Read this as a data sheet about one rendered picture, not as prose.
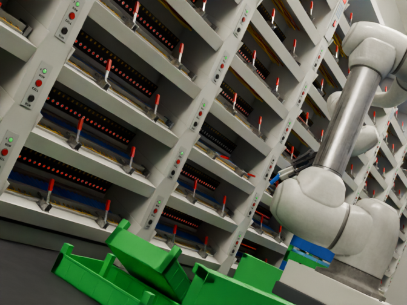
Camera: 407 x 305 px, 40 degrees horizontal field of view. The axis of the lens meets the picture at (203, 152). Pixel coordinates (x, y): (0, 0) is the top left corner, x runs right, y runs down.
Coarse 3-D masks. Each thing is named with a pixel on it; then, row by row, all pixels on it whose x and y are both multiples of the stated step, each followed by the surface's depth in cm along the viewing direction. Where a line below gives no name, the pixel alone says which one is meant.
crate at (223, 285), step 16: (208, 272) 101; (192, 288) 104; (208, 288) 101; (224, 288) 102; (240, 288) 103; (256, 288) 110; (192, 304) 101; (208, 304) 101; (224, 304) 102; (240, 304) 103; (256, 304) 105; (272, 304) 106; (288, 304) 108
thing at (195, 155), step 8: (200, 136) 202; (192, 152) 205; (200, 152) 208; (224, 152) 255; (192, 160) 208; (200, 160) 211; (208, 160) 215; (216, 160) 226; (240, 160) 261; (208, 168) 218; (216, 168) 222; (224, 168) 226; (240, 168) 259; (248, 168) 257; (224, 176) 229; (232, 176) 234; (248, 176) 254; (256, 176) 254; (232, 184) 237; (240, 184) 242; (248, 184) 247; (256, 184) 253; (248, 192) 252
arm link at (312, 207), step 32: (352, 32) 181; (384, 32) 179; (352, 64) 181; (384, 64) 177; (352, 96) 175; (352, 128) 173; (320, 160) 171; (288, 192) 165; (320, 192) 164; (288, 224) 166; (320, 224) 163
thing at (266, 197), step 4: (272, 172) 299; (272, 176) 302; (268, 180) 302; (280, 180) 311; (268, 184) 261; (276, 184) 278; (268, 188) 280; (272, 188) 304; (264, 192) 262; (268, 192) 276; (272, 192) 277; (264, 196) 264; (268, 196) 267; (272, 196) 276; (260, 200) 264; (264, 200) 267; (268, 200) 270; (268, 204) 272
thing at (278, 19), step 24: (144, 0) 188; (264, 0) 248; (96, 24) 175; (168, 24) 202; (120, 48) 186; (144, 72) 200; (72, 96) 176; (240, 96) 257; (120, 120) 197; (216, 120) 247
